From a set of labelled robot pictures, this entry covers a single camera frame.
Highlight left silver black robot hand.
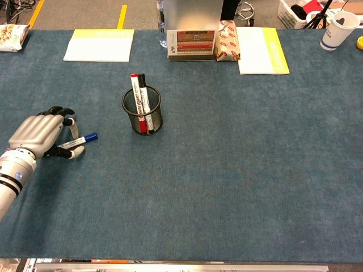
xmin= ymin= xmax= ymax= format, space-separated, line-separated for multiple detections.
xmin=7 ymin=106 xmax=86 ymax=161

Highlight blue cap whiteboard marker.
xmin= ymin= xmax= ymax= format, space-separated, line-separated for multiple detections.
xmin=56 ymin=132 xmax=99 ymax=150

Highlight red cap whiteboard marker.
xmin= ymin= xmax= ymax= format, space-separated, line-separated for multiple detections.
xmin=130 ymin=73 xmax=149 ymax=134

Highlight black cap whiteboard marker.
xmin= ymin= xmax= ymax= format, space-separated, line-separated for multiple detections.
xmin=137 ymin=73 xmax=155 ymax=134

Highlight black mesh pen cup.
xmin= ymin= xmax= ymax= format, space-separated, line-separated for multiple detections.
xmin=121 ymin=87 xmax=164 ymax=136

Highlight white snack bag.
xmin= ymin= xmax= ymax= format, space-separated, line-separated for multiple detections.
xmin=0 ymin=24 xmax=31 ymax=53

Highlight plain yellow white notebook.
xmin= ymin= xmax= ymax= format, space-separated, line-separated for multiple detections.
xmin=62 ymin=28 xmax=136 ymax=63

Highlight clear plastic water bottle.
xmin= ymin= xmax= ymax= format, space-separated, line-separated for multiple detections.
xmin=156 ymin=0 xmax=168 ymax=49

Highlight blue felt table mat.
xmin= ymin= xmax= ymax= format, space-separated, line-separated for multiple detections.
xmin=0 ymin=27 xmax=363 ymax=263

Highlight gold red patterned package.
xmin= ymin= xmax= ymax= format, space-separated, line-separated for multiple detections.
xmin=215 ymin=20 xmax=241 ymax=62

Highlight person in black trousers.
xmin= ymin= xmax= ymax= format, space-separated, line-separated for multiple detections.
xmin=221 ymin=0 xmax=242 ymax=21

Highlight yellow white Lexicon notebook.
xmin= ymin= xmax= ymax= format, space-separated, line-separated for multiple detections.
xmin=235 ymin=27 xmax=290 ymax=76

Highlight chrome stool base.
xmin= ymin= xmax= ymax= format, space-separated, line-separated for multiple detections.
xmin=234 ymin=0 xmax=255 ymax=26

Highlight white plastic basket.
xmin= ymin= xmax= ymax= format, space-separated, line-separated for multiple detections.
xmin=277 ymin=0 xmax=330 ymax=30

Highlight black tripod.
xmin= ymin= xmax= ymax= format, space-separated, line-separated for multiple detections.
xmin=305 ymin=0 xmax=335 ymax=29

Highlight white paper cup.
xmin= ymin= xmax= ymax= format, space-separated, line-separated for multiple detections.
xmin=320 ymin=11 xmax=361 ymax=52

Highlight black cable bundle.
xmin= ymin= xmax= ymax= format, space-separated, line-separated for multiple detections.
xmin=0 ymin=0 xmax=37 ymax=25

